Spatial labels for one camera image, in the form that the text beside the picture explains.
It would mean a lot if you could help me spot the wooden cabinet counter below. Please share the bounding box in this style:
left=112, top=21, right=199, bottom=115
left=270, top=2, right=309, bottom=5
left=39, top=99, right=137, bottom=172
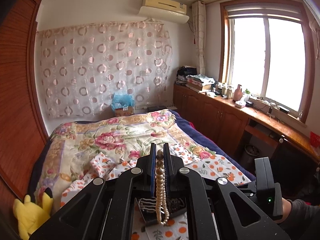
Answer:
left=173, top=85, right=319, bottom=162

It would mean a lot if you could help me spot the window with wooden frame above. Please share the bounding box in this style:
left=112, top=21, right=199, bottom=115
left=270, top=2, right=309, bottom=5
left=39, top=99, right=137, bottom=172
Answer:
left=219, top=0, right=315, bottom=122

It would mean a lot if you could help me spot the wooden slatted wardrobe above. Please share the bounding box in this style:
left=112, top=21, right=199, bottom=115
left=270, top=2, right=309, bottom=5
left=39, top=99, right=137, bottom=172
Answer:
left=1, top=0, right=46, bottom=208

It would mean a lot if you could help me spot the small cardboard box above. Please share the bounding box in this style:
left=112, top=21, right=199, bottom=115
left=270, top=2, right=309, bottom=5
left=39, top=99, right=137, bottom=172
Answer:
left=114, top=106, right=134, bottom=116

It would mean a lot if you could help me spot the white power strip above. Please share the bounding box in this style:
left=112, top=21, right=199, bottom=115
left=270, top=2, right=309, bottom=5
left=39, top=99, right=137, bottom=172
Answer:
left=248, top=97, right=290, bottom=116

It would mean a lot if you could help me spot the dark blue blanket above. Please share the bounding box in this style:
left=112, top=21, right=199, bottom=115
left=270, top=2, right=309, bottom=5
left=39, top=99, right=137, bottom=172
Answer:
left=169, top=110, right=256, bottom=181

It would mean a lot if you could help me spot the cream pearl necklace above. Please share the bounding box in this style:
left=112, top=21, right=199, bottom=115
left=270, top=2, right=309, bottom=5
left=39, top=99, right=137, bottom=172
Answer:
left=154, top=149, right=170, bottom=226

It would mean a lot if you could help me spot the pink circle-pattern curtain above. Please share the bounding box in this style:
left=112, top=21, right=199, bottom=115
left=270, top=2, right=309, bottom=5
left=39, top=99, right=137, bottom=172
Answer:
left=37, top=21, right=172, bottom=118

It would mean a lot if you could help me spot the orange-print white cloth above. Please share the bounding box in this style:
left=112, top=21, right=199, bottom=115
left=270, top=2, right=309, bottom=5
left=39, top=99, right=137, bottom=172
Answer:
left=48, top=144, right=261, bottom=239

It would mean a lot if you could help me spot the beige patterned window curtain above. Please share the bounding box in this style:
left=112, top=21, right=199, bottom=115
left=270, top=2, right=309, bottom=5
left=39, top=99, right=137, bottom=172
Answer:
left=192, top=1, right=206, bottom=75

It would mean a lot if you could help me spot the yellow plush toy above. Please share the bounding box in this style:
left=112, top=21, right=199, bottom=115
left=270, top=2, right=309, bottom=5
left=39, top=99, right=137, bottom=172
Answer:
left=12, top=188, right=53, bottom=239

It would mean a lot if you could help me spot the blue bubble wrap bundle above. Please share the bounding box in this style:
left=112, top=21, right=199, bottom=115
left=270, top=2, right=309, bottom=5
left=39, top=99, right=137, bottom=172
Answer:
left=111, top=94, right=135, bottom=111

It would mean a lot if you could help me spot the pink ceramic vase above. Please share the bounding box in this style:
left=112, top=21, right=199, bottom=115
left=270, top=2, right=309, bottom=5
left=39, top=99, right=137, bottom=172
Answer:
left=233, top=84, right=243, bottom=102

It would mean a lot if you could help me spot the cream wall air conditioner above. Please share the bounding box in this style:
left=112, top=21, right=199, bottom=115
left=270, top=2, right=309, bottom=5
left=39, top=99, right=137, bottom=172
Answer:
left=138, top=0, right=189, bottom=24

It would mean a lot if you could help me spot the person's right hand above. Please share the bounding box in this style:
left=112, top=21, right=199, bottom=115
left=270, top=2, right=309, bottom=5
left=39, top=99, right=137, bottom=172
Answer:
left=275, top=198, right=292, bottom=224

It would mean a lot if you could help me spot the black cardboard jewelry box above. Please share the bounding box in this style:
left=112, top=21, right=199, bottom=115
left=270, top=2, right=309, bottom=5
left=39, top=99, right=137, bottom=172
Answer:
left=134, top=195, right=188, bottom=231

